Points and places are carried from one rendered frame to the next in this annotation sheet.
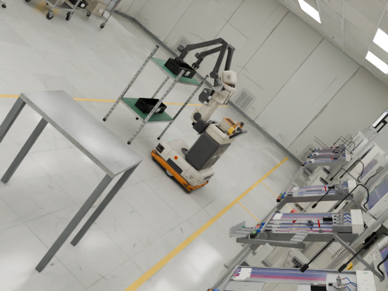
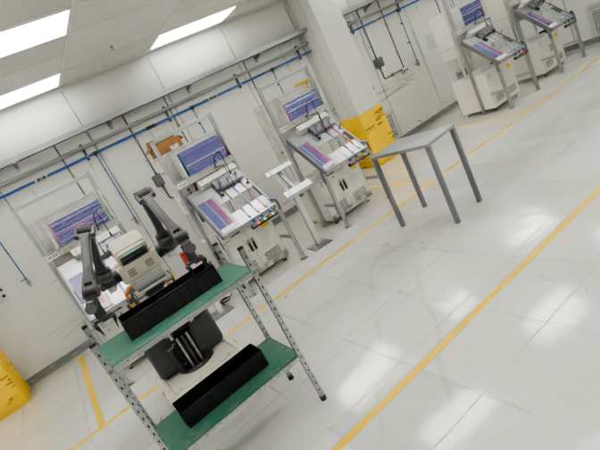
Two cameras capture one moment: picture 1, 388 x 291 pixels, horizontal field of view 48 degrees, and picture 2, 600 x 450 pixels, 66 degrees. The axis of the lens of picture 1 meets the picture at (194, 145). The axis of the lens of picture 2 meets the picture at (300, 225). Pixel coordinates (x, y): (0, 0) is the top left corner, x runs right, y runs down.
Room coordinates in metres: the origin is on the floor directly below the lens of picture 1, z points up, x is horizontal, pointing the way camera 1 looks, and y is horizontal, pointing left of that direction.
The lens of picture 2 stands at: (6.07, 3.20, 1.72)
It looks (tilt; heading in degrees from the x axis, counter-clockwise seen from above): 15 degrees down; 233
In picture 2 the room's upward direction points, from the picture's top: 27 degrees counter-clockwise
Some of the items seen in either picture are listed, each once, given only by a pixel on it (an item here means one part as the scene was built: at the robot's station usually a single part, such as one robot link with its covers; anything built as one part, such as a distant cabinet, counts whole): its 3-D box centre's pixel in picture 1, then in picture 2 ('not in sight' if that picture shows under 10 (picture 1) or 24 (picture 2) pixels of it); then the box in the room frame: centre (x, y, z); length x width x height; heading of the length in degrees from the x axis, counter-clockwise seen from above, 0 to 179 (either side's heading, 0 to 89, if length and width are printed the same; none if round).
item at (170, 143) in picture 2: not in sight; (173, 139); (3.38, -1.70, 1.82); 0.68 x 0.30 x 0.20; 168
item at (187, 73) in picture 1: (181, 68); (170, 298); (5.21, 0.71, 1.01); 0.57 x 0.17 x 0.11; 167
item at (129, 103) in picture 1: (157, 96); (210, 364); (5.22, 0.73, 0.55); 0.91 x 0.46 x 1.10; 168
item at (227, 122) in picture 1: (227, 125); not in sight; (5.01, -0.16, 0.87); 0.23 x 0.15 x 0.11; 167
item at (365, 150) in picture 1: (343, 175); not in sight; (7.97, -2.46, 0.95); 1.36 x 0.82 x 1.90; 78
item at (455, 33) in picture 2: not in sight; (473, 52); (-1.53, -0.50, 0.95); 1.36 x 0.82 x 1.90; 78
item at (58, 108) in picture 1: (52, 176); (425, 179); (2.41, 0.56, 0.40); 0.70 x 0.45 x 0.80; 85
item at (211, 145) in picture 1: (211, 141); (172, 325); (5.01, -0.14, 0.59); 0.55 x 0.34 x 0.83; 167
